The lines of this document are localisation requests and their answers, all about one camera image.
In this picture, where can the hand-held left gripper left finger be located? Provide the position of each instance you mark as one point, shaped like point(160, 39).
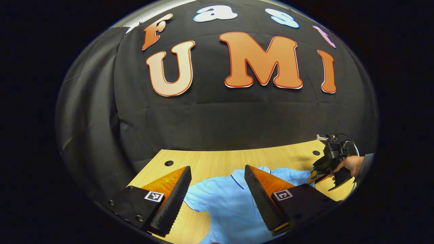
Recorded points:
point(174, 200)

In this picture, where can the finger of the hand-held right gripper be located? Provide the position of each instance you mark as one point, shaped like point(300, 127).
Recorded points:
point(317, 176)

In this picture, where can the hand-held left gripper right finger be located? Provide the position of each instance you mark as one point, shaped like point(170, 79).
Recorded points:
point(259, 200)

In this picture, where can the light blue T-shirt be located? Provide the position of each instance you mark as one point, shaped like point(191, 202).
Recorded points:
point(227, 203)

